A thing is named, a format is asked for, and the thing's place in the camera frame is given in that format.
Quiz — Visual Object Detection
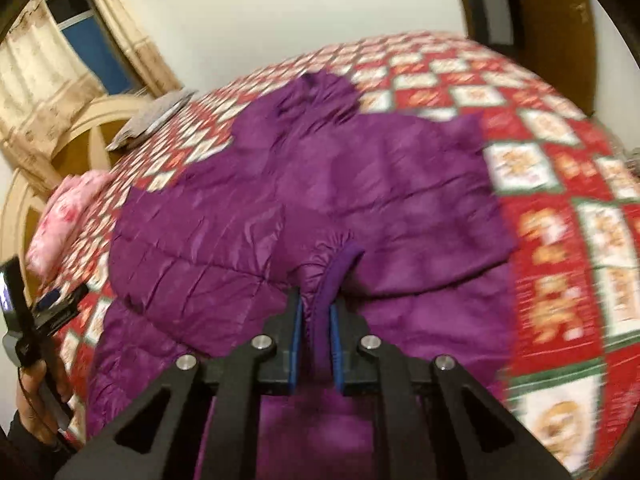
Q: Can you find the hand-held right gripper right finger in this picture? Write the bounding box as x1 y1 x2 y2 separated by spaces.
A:
329 299 573 480

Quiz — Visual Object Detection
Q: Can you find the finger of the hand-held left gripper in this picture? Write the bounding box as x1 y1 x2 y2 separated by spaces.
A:
31 284 90 341

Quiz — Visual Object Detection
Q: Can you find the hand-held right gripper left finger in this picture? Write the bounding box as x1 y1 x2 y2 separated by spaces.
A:
52 287 305 480

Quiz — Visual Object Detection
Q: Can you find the purple down jacket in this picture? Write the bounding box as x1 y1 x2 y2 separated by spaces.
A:
85 71 521 480

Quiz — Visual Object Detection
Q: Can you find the person's left forearm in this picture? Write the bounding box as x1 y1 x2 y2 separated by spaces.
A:
0 410 78 480

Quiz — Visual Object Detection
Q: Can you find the person's left hand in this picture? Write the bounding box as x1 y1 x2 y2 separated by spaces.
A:
14 350 75 443

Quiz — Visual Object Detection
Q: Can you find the pink floral pillow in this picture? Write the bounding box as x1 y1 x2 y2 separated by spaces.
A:
26 170 113 281

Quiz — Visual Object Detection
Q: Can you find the wooden arched headboard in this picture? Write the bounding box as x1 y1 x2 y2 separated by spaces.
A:
0 94 151 306

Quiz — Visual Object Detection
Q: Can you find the grey folded cloth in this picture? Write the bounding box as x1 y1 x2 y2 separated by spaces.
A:
106 89 200 152

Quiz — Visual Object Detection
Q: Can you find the beige patterned curtain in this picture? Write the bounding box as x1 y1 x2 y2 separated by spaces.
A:
80 0 183 98
0 0 108 186

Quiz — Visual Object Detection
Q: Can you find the red checkered printed bedspread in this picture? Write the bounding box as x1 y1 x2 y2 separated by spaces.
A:
47 30 640 480

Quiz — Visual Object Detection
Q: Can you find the window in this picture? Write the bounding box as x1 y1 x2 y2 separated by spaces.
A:
42 0 138 96

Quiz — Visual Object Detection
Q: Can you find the brown wooden door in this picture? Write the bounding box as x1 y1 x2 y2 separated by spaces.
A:
510 0 598 116

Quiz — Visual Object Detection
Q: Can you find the dark door frame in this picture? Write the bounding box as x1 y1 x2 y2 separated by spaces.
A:
450 0 526 46

